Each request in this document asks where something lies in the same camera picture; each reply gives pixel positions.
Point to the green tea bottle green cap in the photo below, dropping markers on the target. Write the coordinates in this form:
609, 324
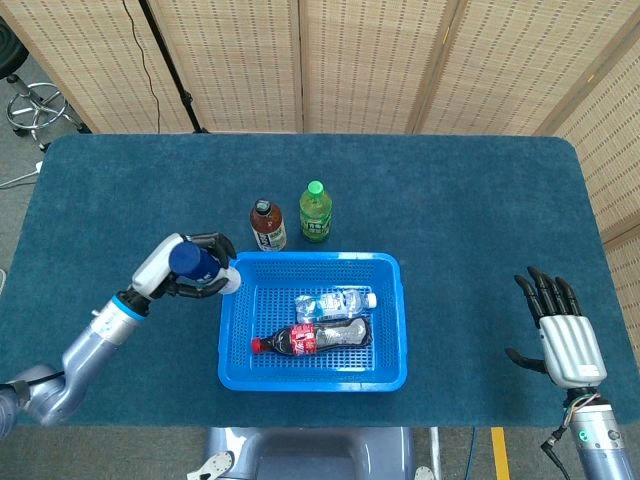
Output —
316, 215

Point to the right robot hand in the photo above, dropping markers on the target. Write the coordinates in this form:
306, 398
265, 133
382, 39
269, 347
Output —
570, 345

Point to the yogurt bottle blue cap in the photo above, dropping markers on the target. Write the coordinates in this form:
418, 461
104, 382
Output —
192, 260

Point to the blue perforated plastic basket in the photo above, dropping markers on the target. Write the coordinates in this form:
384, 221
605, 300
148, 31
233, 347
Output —
310, 382

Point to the teal table cloth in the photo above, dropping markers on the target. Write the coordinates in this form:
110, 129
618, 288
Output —
450, 225

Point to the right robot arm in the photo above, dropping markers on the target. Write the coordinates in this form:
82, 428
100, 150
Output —
600, 440

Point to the black tripod stand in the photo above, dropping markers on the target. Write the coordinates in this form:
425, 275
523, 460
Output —
187, 97

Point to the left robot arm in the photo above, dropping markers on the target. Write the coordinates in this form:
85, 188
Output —
85, 350

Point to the blue-grey robot torso base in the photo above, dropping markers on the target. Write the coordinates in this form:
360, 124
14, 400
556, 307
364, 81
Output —
310, 455

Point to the cola bottle red label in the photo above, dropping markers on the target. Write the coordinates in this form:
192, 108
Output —
300, 340

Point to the black stool chrome base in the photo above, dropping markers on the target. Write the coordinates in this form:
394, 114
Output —
10, 50

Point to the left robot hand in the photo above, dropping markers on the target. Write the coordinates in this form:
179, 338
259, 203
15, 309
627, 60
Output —
152, 270

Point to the metal table leg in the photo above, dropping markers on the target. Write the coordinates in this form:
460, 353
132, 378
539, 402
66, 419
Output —
436, 450

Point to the small clear water bottle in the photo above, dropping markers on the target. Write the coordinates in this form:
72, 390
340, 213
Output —
330, 305

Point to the brown tea bottle black cap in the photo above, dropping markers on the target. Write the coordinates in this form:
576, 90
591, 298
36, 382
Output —
270, 227

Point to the white robot base foot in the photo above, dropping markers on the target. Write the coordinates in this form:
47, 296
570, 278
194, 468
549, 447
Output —
424, 474
217, 462

